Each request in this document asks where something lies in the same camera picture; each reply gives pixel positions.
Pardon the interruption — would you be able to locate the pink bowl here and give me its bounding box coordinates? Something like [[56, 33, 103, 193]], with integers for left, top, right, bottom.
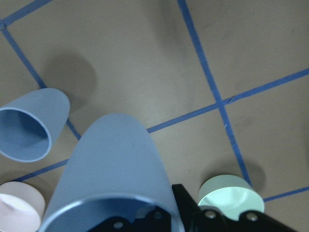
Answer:
[[0, 181, 45, 232]]

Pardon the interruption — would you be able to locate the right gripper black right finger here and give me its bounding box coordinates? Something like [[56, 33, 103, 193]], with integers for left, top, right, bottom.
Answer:
[[172, 184, 204, 232]]

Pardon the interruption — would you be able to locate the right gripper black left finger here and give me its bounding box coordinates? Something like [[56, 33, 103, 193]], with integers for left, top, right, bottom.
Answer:
[[135, 206, 171, 232]]

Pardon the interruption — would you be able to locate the mint green bowl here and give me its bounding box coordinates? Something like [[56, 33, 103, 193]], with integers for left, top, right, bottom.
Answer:
[[198, 174, 265, 221]]

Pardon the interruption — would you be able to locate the blue cup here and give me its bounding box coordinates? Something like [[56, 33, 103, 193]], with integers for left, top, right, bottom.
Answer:
[[0, 88, 70, 163], [40, 114, 184, 232]]

